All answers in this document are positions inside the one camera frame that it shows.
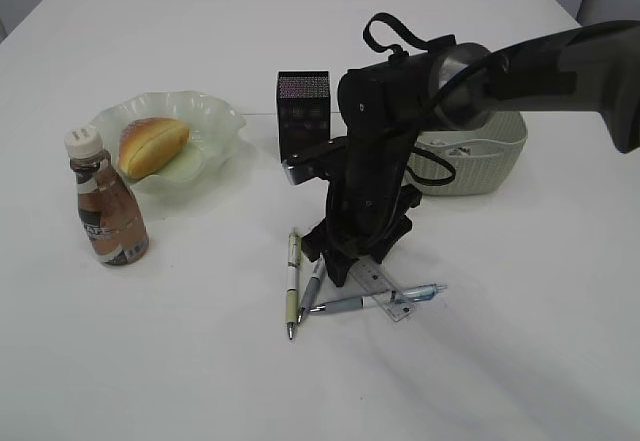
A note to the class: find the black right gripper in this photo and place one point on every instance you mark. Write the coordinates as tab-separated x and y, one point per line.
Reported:
344	236

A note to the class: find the grey grip patterned pen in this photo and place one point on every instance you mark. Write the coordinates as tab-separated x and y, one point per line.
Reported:
312	289

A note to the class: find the white pink paper ball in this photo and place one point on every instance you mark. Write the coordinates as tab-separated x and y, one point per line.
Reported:
451	149

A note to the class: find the golden sugared bread roll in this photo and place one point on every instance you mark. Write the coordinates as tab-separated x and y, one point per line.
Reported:
147	145

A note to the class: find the brown coffee drink bottle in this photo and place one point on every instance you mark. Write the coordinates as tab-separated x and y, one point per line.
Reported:
107	208

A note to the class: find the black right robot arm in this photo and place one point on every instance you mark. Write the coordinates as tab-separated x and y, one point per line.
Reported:
443	85

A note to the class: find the white and beige pen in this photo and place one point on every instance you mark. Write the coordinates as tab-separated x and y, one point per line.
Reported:
293	271

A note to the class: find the blue grey retractable pen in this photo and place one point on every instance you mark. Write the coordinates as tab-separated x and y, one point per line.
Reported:
355	303

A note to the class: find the black square pen holder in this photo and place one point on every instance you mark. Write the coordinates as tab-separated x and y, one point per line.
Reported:
303	102

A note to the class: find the grey-green woven plastic basket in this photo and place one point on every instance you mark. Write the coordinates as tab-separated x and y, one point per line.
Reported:
496	148

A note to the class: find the clear plastic ruler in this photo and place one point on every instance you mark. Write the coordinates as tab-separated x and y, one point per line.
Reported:
380	287

